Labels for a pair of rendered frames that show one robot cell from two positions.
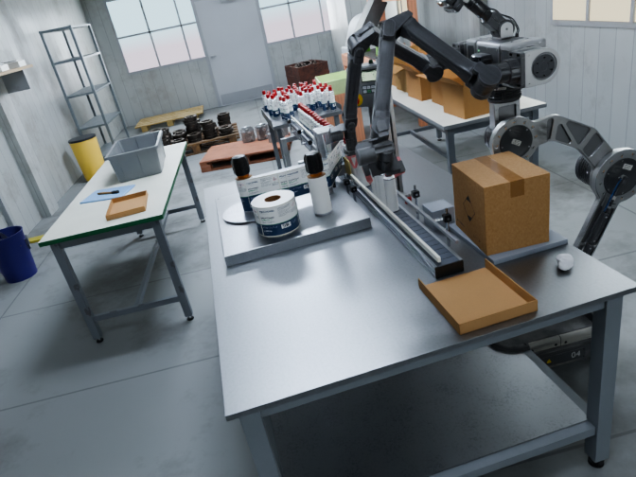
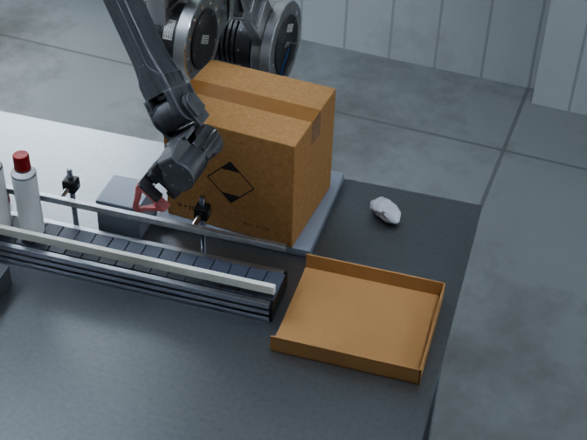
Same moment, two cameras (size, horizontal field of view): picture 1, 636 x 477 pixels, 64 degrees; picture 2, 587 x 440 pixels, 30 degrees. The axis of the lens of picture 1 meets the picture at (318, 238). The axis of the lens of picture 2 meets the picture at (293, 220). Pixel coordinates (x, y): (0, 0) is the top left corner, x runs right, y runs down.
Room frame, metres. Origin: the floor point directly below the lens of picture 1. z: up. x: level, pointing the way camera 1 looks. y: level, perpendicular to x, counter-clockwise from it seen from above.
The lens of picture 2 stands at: (0.87, 1.06, 2.39)
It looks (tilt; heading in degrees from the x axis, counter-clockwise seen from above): 39 degrees down; 294
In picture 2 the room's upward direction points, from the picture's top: 2 degrees clockwise
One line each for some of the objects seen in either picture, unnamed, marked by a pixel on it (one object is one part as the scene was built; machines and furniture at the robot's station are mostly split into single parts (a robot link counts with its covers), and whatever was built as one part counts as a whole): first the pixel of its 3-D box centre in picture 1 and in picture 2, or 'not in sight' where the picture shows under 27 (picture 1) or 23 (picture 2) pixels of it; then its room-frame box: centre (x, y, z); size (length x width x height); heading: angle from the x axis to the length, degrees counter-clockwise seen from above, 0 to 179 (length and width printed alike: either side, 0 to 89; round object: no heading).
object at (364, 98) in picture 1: (367, 84); not in sight; (2.48, -0.39, 1.38); 0.17 x 0.10 x 0.19; 63
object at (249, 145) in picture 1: (245, 144); not in sight; (6.82, 0.70, 0.17); 1.20 x 0.83 x 0.34; 87
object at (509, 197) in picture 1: (498, 201); (251, 151); (1.75, -0.70, 0.99); 0.30 x 0.24 x 0.27; 3
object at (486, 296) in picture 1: (473, 293); (360, 315); (1.38, -0.46, 0.85); 0.30 x 0.26 x 0.04; 8
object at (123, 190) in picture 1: (108, 194); not in sight; (3.57, 1.42, 0.81); 0.32 x 0.24 x 0.01; 80
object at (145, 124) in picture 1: (171, 118); not in sight; (10.73, 2.46, 0.06); 1.39 x 0.96 x 0.13; 94
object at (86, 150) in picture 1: (89, 157); not in sight; (7.40, 3.00, 0.30); 0.39 x 0.38 x 0.61; 4
